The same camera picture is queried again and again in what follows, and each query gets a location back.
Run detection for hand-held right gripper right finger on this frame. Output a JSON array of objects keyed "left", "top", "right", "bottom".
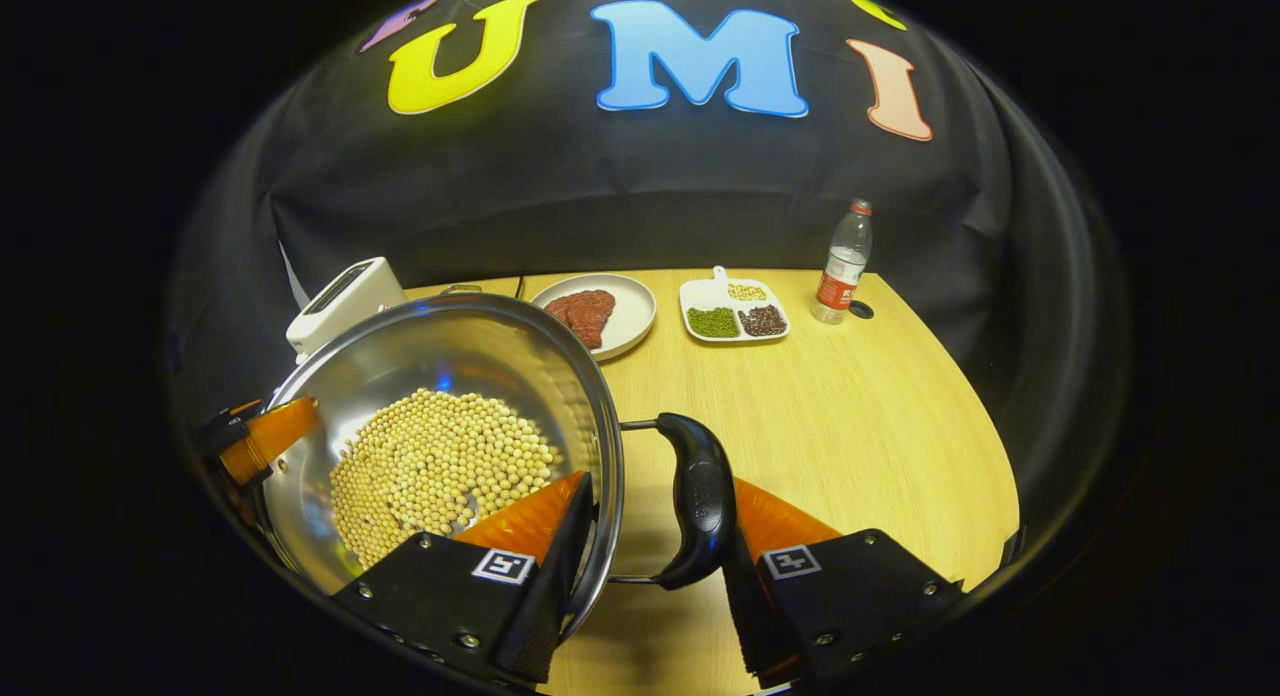
[{"left": 720, "top": 476, "right": 966, "bottom": 689}]

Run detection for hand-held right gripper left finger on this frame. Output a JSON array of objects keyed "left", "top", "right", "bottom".
[{"left": 330, "top": 471, "right": 596, "bottom": 687}]

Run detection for stainless steel pot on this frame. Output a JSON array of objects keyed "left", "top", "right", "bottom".
[{"left": 255, "top": 286, "right": 738, "bottom": 642}]

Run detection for white toaster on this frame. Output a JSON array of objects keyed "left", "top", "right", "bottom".
[{"left": 286, "top": 257, "right": 408, "bottom": 362}]

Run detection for pile of yellow soybeans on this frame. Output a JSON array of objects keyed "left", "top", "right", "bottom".
[{"left": 328, "top": 388, "right": 561, "bottom": 569}]

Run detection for red meat slices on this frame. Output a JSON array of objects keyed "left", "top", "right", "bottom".
[{"left": 543, "top": 289, "right": 617, "bottom": 350}]

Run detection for round white plate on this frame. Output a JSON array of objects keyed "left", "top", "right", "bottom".
[{"left": 530, "top": 273, "right": 658, "bottom": 362}]

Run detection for white divided dish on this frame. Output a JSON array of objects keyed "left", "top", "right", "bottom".
[{"left": 679, "top": 266, "right": 791, "bottom": 344}]

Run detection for clear plastic water bottle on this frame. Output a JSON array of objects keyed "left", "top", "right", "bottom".
[{"left": 811, "top": 199, "right": 874, "bottom": 325}]

